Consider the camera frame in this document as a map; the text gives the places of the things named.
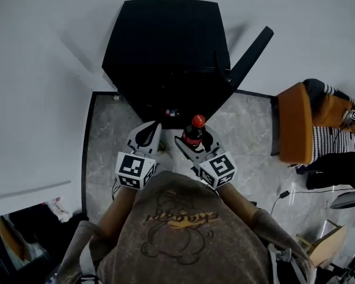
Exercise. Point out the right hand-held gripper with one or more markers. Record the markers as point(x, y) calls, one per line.
point(217, 167)

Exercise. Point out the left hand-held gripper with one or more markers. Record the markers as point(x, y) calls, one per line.
point(134, 167)

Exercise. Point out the dark cola bottle red cap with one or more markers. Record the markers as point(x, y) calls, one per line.
point(193, 133)

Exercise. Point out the black fridge cabinet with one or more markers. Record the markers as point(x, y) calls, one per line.
point(171, 55)

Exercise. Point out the person's left forearm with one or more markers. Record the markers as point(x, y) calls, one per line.
point(118, 211)

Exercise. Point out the person's right forearm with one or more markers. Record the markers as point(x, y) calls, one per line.
point(239, 203)

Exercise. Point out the person's grey printed shirt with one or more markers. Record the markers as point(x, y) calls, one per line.
point(180, 232)

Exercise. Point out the orange chair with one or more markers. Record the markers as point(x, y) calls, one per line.
point(296, 123)

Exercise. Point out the white counter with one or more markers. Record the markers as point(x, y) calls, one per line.
point(23, 173)

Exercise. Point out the black garment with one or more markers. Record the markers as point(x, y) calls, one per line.
point(334, 167)

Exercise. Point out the grey device with patterned block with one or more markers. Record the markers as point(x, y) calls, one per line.
point(354, 117)

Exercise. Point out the black chair base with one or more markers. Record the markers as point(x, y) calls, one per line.
point(349, 199)

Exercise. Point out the cardboard box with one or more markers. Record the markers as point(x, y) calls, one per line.
point(325, 244)

